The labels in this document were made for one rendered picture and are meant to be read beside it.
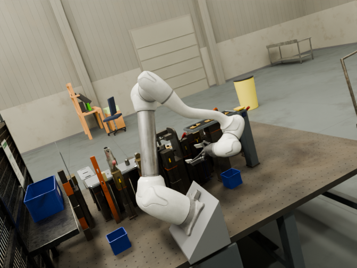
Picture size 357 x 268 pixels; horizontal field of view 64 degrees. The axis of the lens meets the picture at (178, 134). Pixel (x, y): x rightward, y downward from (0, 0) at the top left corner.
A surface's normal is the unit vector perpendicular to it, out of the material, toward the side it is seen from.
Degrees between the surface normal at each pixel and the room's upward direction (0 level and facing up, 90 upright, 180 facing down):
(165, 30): 90
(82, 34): 90
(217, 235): 90
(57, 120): 90
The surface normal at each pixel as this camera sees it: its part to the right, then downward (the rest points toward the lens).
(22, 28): 0.35, 0.15
